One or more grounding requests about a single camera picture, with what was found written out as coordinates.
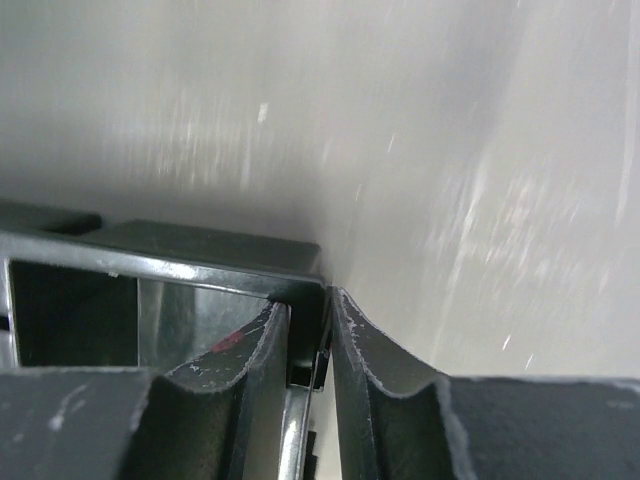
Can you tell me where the black two-compartment tray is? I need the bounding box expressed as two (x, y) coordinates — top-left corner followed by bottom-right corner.
(0, 199), (332, 480)

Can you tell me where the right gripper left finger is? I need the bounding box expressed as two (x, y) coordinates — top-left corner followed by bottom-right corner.
(1, 303), (290, 479)

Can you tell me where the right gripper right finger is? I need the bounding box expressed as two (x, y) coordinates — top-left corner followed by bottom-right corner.
(330, 288), (639, 479)

